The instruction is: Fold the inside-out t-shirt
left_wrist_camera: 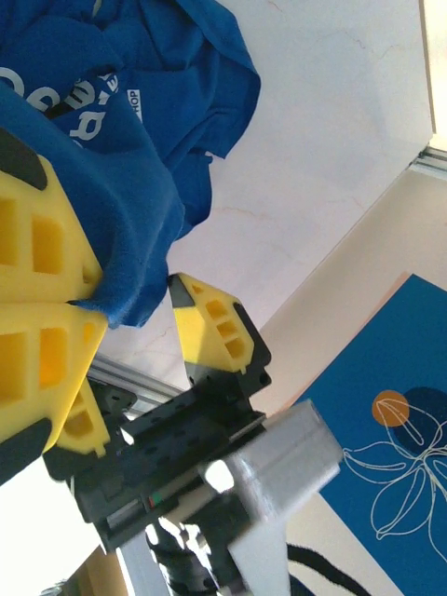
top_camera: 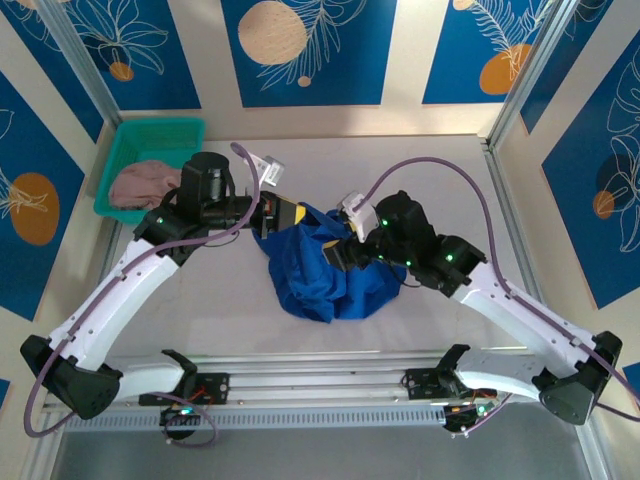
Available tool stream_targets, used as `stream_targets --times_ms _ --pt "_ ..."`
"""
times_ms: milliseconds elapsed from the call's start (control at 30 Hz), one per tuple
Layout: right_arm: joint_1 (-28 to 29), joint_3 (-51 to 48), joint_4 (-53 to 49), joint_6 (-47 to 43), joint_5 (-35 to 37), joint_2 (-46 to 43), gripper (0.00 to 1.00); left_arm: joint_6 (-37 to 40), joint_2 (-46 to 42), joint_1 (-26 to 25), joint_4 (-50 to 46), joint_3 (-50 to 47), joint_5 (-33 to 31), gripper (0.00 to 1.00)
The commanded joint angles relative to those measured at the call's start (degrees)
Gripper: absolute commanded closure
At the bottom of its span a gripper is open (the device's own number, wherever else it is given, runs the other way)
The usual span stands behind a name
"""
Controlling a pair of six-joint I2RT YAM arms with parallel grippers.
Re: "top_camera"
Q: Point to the blue poster large orange circle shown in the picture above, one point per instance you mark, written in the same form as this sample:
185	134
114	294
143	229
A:
30	260

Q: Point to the blue poster white flower drawing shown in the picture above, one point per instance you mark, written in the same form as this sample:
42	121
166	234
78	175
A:
170	75

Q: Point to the blue t-shirt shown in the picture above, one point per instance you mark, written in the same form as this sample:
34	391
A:
310	280

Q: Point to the blue poster with line drawing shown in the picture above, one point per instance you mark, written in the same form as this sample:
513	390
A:
560	75

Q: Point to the grey metal panel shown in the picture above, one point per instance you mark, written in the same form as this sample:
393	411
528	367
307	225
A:
320	457

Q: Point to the plain blue poster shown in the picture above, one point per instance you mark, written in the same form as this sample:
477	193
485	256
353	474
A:
634	375
4	392

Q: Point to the wide aluminium base rail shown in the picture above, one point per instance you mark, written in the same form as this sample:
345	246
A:
320	382

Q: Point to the blue poster navy circle lily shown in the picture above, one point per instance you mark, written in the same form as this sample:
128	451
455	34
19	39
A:
575	225

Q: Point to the blue poster orange circle fern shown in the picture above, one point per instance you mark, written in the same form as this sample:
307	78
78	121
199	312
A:
450	75

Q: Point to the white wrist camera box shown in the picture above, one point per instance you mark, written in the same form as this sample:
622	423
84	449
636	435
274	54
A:
272	170
357	210

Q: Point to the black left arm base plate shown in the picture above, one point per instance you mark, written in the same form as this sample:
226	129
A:
217	387

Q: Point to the blue poster with beige circle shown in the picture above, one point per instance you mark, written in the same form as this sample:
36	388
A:
350	75

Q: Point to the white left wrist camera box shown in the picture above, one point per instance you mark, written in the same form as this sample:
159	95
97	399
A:
272	170

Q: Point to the aluminium table edge rail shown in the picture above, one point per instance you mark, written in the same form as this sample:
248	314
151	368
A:
105	250
505	190

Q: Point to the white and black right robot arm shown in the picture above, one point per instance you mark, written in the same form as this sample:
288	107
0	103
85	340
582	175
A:
525	310

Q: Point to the pink garment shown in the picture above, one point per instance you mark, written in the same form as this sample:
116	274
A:
135	187

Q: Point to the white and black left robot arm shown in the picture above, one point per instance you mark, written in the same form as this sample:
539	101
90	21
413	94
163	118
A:
115	295

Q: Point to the aluminium frame post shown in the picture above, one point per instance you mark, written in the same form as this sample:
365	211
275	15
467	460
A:
88	70
530	75

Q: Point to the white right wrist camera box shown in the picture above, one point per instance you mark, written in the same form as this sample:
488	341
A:
357	210

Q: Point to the teal plastic basket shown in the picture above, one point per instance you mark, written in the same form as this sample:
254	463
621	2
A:
150	135

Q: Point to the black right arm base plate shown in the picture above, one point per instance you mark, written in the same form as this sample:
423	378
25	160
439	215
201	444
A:
420	385

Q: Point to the blue poster with leaf lines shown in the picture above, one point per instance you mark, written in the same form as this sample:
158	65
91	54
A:
55	85

